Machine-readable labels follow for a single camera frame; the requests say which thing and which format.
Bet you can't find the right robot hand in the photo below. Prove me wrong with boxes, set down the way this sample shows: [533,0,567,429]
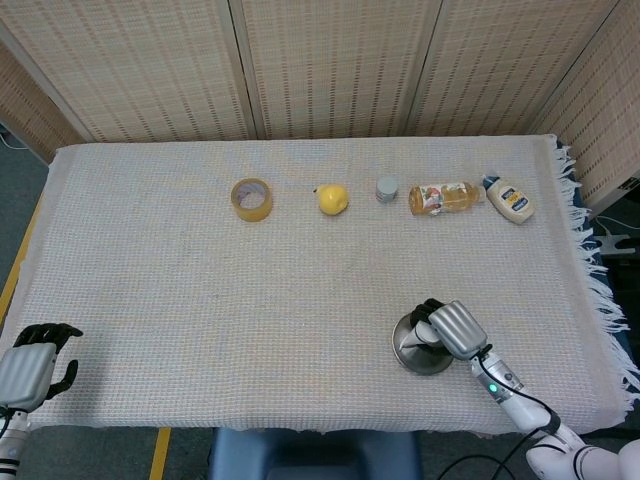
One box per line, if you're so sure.
[409,298,489,361]

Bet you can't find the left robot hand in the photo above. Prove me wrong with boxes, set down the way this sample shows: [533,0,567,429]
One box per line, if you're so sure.
[0,322,85,412]

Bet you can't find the round steel plate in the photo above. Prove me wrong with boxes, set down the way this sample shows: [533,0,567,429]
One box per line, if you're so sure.
[391,310,454,376]

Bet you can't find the yellow juice bottle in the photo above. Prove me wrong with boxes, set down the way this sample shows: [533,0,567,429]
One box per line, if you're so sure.
[408,181,487,218]

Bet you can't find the cream mayonnaise squeeze bottle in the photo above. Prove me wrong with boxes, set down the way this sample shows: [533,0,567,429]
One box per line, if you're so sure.
[480,172,536,226]

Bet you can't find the small grey lidded jar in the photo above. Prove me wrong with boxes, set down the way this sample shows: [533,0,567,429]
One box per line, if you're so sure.
[375,175,400,205]

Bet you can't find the blue cloth under tablecloth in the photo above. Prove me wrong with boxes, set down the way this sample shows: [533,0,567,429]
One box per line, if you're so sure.
[554,144,640,401]

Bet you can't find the yellow plastic fruit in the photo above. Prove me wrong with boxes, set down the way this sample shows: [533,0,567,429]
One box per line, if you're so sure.
[313,182,351,217]

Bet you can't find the white waffle tablecloth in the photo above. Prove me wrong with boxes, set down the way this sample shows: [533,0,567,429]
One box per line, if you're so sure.
[0,132,632,442]

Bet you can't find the yellow clear tape roll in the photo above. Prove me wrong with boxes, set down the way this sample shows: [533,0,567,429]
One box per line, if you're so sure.
[229,176,275,222]

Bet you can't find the woven bamboo screen panel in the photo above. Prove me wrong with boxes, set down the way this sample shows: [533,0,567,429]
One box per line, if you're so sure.
[229,0,444,141]
[532,0,640,211]
[404,0,621,139]
[0,0,261,146]
[0,42,86,166]

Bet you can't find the black floor cable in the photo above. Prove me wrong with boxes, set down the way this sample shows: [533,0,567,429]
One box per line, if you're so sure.
[438,424,556,480]

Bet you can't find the white charger with cable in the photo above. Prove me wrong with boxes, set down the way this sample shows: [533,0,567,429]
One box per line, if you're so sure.
[594,217,639,256]

